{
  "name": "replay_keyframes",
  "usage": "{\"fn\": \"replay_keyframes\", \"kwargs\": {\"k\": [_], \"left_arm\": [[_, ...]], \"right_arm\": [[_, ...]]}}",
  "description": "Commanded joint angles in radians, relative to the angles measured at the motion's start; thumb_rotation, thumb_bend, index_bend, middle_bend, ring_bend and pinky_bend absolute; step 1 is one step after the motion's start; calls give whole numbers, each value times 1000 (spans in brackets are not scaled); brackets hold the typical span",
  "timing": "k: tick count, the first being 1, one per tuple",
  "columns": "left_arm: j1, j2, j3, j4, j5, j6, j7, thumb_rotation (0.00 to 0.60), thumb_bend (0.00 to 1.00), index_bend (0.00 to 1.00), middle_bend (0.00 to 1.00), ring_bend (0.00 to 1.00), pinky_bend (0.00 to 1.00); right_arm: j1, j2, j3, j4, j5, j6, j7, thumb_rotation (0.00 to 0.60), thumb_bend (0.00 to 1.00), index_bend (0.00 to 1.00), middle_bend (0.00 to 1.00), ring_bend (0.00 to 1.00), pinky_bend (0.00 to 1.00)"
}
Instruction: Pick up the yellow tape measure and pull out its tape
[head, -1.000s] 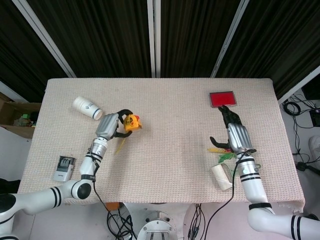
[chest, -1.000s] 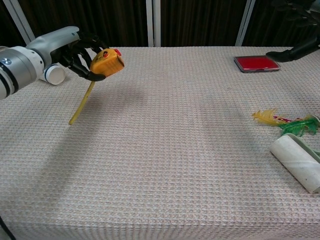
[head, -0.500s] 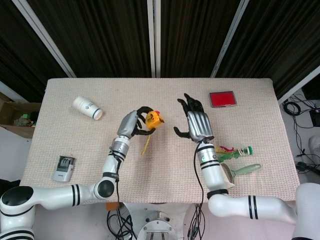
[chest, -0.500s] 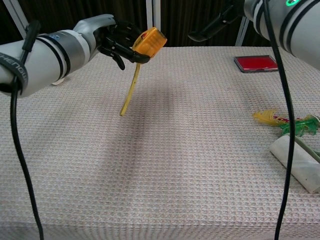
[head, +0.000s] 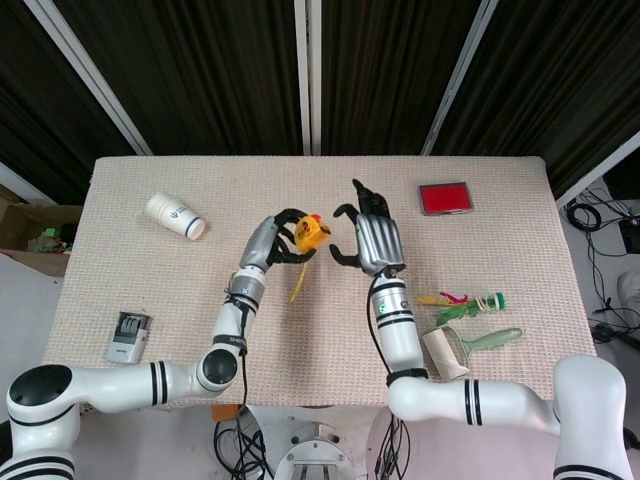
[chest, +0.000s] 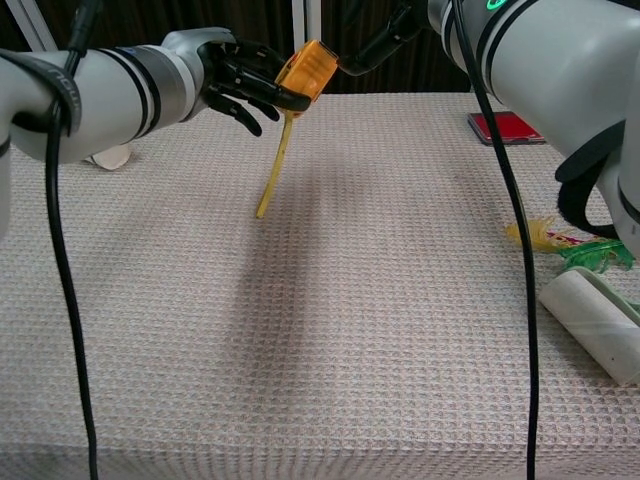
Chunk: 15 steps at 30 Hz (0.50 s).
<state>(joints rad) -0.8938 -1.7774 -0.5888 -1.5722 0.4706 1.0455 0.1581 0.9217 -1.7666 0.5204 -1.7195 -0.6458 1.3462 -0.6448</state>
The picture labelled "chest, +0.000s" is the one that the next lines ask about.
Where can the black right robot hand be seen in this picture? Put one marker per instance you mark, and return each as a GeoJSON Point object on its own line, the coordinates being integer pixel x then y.
{"type": "Point", "coordinates": [380, 45]}

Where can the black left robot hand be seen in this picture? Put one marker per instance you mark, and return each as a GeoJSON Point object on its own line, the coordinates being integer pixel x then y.
{"type": "Point", "coordinates": [240, 70]}

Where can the yellow tape measure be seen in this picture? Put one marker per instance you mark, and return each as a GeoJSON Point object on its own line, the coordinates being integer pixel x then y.
{"type": "Point", "coordinates": [310, 67]}

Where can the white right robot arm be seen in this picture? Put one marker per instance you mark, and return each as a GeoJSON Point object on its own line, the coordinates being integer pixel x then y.
{"type": "Point", "coordinates": [550, 65]}

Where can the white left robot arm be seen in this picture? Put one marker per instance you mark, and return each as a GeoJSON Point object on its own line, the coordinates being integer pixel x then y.
{"type": "Point", "coordinates": [110, 95]}

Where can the dark pleated curtain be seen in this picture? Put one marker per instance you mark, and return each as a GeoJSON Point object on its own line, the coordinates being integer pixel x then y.
{"type": "Point", "coordinates": [150, 20]}

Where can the stacked white paper cups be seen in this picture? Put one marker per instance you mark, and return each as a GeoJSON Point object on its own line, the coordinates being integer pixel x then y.
{"type": "Point", "coordinates": [112, 159]}

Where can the red ink pad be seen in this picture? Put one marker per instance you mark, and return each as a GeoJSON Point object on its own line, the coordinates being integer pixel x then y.
{"type": "Point", "coordinates": [517, 131]}

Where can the waffle weave tablecloth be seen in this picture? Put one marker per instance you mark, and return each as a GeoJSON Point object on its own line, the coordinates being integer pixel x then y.
{"type": "Point", "coordinates": [320, 325]}

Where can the colourful feather shuttlecock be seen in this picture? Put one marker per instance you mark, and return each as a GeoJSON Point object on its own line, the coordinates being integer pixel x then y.
{"type": "Point", "coordinates": [595, 255]}

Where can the white lint roller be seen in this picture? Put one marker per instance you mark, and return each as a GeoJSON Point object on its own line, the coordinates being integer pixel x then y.
{"type": "Point", "coordinates": [590, 320]}

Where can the white upright frame post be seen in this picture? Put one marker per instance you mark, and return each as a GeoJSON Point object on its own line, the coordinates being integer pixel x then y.
{"type": "Point", "coordinates": [306, 20]}

